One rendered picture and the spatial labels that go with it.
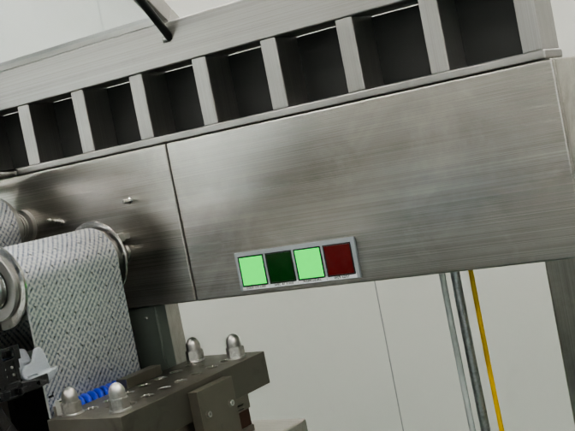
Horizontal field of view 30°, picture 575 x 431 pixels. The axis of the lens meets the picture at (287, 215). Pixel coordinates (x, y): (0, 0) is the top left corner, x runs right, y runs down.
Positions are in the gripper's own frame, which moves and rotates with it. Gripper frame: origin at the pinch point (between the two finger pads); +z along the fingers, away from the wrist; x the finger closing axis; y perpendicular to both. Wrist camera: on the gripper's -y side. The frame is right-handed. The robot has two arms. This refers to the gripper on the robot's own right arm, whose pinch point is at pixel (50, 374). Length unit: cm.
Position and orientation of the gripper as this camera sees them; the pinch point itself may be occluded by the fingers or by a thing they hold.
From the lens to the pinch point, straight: 186.3
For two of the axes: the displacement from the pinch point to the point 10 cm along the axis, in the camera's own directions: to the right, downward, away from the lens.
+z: 5.3, -1.5, 8.3
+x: -8.2, 1.3, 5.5
